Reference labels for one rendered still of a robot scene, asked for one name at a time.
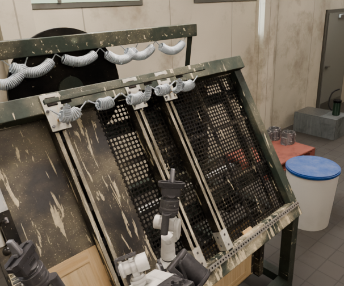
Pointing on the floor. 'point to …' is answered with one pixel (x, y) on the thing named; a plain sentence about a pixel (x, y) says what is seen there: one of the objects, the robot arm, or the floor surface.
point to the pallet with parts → (288, 144)
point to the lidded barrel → (313, 189)
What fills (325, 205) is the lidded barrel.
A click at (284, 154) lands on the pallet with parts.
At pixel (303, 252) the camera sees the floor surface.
